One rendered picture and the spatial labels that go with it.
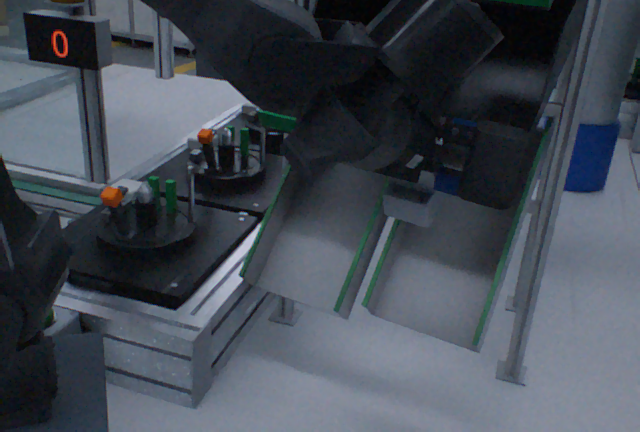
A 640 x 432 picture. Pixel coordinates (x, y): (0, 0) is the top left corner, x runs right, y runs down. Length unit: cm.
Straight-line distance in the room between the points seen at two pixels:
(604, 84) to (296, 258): 88
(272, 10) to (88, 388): 34
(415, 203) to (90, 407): 31
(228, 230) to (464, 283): 38
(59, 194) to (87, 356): 60
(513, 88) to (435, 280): 23
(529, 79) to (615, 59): 72
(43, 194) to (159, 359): 47
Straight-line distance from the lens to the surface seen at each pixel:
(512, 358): 93
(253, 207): 106
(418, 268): 79
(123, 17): 653
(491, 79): 79
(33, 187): 122
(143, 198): 95
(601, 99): 151
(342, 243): 80
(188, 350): 79
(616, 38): 148
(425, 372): 92
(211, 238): 97
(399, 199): 58
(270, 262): 82
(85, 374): 60
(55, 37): 108
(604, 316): 113
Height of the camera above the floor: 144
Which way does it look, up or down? 25 degrees down
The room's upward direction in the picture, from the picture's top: 4 degrees clockwise
